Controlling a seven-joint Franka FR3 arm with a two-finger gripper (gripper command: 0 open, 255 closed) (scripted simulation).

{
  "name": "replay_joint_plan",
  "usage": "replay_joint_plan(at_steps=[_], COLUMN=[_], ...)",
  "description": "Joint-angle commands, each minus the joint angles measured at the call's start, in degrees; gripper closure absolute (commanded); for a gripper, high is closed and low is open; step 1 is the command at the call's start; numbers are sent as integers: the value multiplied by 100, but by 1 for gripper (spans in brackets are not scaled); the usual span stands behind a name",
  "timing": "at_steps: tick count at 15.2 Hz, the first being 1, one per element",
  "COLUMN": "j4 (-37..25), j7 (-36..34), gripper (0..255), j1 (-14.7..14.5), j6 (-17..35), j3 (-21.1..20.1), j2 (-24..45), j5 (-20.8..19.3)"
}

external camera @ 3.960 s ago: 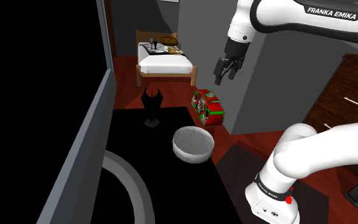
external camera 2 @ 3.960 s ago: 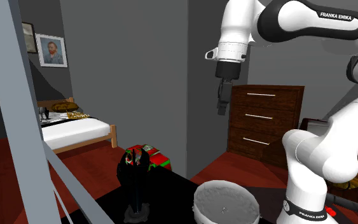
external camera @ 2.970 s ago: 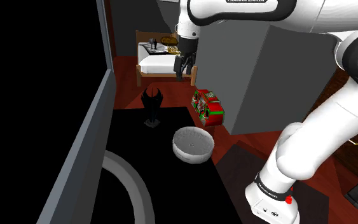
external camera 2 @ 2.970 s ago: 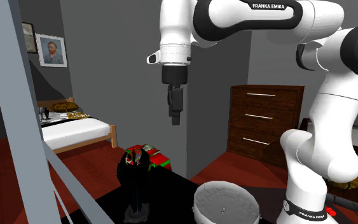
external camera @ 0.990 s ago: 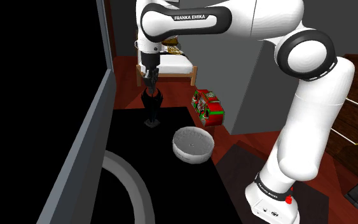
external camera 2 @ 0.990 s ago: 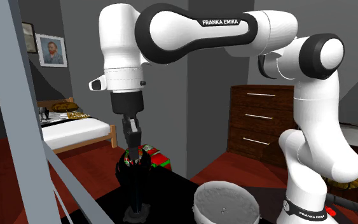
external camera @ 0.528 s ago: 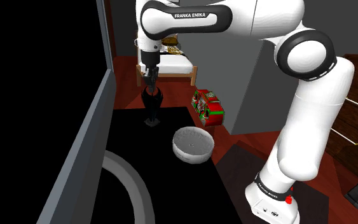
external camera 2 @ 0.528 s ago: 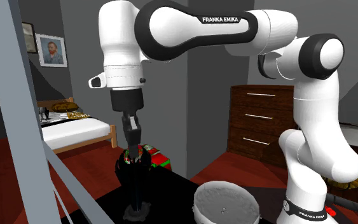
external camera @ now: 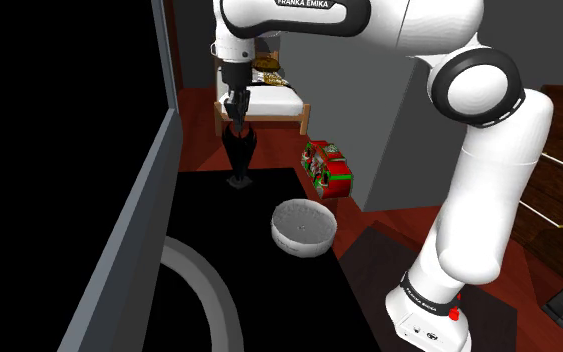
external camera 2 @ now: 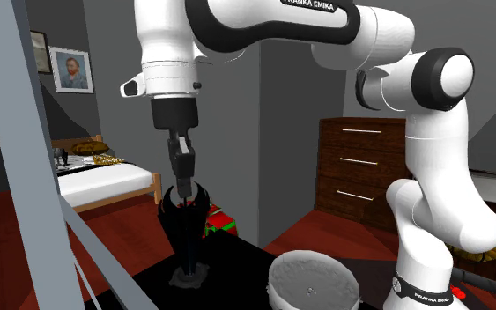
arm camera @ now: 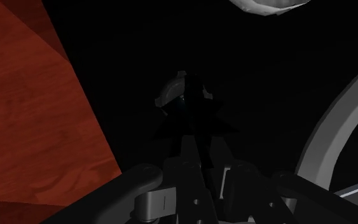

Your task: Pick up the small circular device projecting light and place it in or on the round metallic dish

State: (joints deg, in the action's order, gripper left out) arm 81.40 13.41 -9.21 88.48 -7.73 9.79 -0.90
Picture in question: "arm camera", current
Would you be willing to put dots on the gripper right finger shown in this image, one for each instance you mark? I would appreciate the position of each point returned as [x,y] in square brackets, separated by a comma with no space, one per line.
[253,192]

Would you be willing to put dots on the small black and grey object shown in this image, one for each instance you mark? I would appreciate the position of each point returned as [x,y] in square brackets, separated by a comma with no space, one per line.
[170,90]

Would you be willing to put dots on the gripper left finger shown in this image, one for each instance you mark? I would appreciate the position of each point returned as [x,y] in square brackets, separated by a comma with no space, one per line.
[154,204]

